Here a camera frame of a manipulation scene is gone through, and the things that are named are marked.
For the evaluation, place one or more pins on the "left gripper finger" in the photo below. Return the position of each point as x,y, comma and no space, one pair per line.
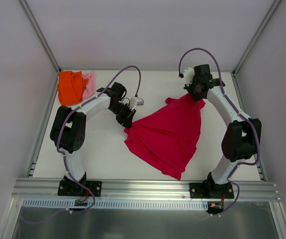
129,118
120,120

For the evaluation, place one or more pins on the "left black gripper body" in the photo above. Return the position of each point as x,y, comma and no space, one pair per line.
124,115

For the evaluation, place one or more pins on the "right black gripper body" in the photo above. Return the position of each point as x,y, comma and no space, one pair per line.
196,93

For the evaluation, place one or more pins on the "red t shirt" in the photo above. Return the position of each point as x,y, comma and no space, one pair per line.
167,139

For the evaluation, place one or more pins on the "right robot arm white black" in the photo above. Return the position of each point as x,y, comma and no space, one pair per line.
242,137

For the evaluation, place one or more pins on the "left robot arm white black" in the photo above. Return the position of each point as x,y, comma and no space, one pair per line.
69,129

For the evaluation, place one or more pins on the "pink t shirt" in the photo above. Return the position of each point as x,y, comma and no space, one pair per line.
90,86

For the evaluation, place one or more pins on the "orange t shirt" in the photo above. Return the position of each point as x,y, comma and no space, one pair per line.
70,88

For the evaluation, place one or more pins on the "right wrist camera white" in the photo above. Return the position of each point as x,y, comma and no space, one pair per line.
187,75

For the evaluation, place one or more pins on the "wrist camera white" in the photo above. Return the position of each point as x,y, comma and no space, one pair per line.
187,75
136,101

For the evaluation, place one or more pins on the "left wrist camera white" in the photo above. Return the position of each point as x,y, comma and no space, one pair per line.
136,101

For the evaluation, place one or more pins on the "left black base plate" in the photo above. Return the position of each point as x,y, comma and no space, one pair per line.
95,188

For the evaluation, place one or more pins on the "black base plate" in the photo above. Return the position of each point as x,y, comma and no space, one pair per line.
206,191
95,188

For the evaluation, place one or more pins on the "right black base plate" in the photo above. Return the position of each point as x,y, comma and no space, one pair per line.
206,191

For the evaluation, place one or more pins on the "right aluminium frame post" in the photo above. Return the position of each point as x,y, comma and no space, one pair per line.
262,26

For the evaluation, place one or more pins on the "aluminium frame post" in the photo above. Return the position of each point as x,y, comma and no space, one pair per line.
39,34
262,26

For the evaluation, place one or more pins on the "aluminium mounting rail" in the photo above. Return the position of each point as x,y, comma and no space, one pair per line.
143,189

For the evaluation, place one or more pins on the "white slotted cable duct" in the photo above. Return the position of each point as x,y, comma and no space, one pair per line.
117,204

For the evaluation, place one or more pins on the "left aluminium frame post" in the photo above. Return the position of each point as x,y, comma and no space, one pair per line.
39,34

